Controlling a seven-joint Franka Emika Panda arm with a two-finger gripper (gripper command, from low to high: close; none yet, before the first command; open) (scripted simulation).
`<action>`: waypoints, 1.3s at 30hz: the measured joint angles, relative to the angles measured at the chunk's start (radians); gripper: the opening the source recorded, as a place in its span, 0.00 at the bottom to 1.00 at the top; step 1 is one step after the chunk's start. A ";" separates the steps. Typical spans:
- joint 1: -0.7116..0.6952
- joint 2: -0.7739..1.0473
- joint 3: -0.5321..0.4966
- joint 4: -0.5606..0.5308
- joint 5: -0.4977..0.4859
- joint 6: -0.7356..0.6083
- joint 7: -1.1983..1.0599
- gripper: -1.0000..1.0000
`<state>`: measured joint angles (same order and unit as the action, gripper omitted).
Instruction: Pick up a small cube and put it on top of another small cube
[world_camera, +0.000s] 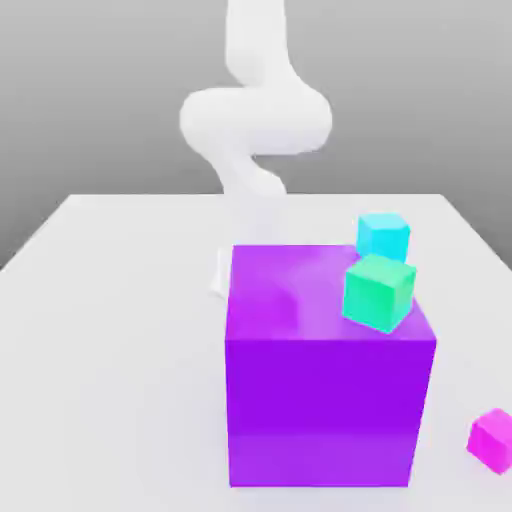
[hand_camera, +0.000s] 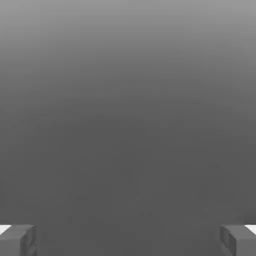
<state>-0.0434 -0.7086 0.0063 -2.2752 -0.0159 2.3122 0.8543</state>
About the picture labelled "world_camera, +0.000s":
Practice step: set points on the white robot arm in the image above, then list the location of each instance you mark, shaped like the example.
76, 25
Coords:
256, 120

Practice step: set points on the small cyan cube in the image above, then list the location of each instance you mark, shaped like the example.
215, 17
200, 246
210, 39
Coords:
382, 236

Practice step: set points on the small green cube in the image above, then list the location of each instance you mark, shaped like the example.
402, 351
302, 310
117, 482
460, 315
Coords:
378, 294

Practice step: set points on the small magenta cube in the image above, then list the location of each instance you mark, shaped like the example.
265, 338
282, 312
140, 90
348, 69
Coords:
492, 440

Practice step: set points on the large purple box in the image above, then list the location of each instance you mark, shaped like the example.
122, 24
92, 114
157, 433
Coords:
320, 400

